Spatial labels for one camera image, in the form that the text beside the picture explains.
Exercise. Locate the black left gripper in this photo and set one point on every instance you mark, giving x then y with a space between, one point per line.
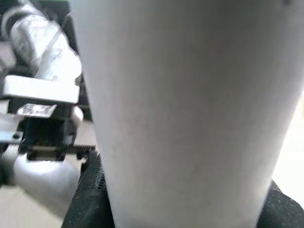
47 130

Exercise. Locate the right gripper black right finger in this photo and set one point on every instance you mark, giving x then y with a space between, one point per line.
282 213

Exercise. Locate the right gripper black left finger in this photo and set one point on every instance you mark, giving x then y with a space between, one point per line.
90 202

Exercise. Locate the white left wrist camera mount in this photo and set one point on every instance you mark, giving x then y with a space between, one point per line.
40 89

